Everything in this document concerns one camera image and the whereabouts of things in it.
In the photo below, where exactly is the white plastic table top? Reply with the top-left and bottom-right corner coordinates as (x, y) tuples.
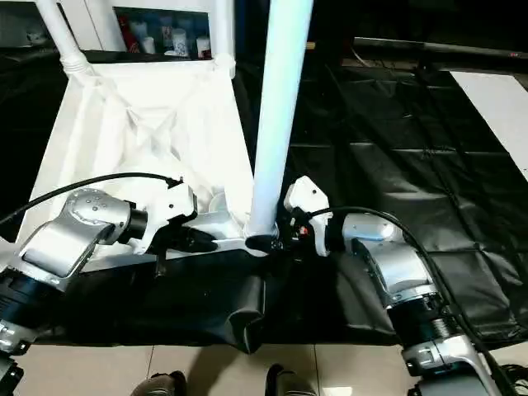
(0, 55), (285, 276)

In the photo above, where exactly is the black work mat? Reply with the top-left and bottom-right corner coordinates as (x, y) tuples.
(0, 40), (528, 356)

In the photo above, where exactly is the dark left robot foot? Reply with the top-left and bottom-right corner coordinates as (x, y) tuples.
(137, 370), (189, 396)

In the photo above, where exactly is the white blue patterned container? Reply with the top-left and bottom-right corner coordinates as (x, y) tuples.
(171, 27), (191, 56)

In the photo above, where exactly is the red bottle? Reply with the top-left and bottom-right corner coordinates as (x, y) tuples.
(125, 20), (141, 54)

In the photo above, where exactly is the white glass door cabinet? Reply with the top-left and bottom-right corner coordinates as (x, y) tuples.
(0, 0), (216, 58)

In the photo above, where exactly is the white flat board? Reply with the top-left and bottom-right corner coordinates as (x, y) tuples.
(448, 69), (528, 183)

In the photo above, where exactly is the dark metal bar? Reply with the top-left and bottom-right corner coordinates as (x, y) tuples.
(353, 36), (528, 62)

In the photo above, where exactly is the black left camera cable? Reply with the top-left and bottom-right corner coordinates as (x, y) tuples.
(0, 172), (185, 227)

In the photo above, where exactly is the black camera cable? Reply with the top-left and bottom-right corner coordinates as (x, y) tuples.
(0, 172), (185, 227)
(304, 205), (513, 396)

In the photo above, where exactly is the black right camera cable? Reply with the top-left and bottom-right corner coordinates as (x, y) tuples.
(304, 205), (513, 396)

